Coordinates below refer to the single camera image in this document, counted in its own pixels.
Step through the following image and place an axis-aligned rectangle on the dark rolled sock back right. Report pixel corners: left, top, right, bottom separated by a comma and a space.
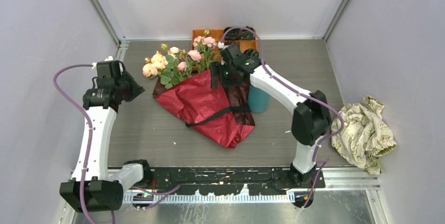
240, 27, 256, 40

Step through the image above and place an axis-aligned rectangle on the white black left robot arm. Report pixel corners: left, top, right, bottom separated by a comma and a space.
53, 59, 153, 213

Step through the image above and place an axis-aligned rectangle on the orange compartment tray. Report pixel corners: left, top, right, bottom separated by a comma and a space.
192, 29, 258, 72

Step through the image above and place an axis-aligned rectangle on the pink flower bouquet red wrap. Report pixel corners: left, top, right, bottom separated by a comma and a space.
142, 44, 201, 89

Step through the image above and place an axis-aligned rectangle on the black ribbon gold lettering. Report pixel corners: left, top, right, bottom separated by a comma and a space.
185, 105, 251, 127

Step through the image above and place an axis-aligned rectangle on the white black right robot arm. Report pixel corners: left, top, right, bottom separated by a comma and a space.
210, 42, 331, 188

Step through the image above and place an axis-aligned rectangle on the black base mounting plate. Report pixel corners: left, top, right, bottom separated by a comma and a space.
136, 167, 325, 196

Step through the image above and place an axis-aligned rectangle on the crumpled beige printed cloth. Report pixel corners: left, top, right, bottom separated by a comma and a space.
331, 95, 398, 175

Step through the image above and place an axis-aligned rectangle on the red wrapping paper sheet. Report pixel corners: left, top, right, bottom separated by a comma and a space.
153, 70, 255, 148

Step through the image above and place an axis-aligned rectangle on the teal vase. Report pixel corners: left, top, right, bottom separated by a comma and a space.
247, 86, 270, 113

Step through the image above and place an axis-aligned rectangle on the aluminium frame rail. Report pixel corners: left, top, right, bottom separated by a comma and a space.
322, 167, 381, 190

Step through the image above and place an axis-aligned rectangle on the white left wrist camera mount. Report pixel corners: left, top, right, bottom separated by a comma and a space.
92, 56, 114, 69

